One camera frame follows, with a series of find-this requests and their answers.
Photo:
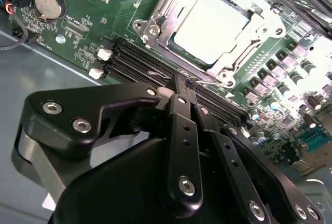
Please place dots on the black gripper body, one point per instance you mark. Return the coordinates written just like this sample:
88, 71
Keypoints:
116, 187

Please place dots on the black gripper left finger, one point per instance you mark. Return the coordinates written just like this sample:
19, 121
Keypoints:
64, 115

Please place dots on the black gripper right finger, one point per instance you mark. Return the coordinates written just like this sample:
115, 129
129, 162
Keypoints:
254, 172

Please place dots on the metal locking lever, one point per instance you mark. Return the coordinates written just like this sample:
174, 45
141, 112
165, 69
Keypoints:
205, 82

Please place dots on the metal socket cover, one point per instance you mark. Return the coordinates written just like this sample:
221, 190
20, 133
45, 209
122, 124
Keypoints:
166, 8

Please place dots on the silver CPU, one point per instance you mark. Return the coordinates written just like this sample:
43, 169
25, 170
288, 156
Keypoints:
207, 24

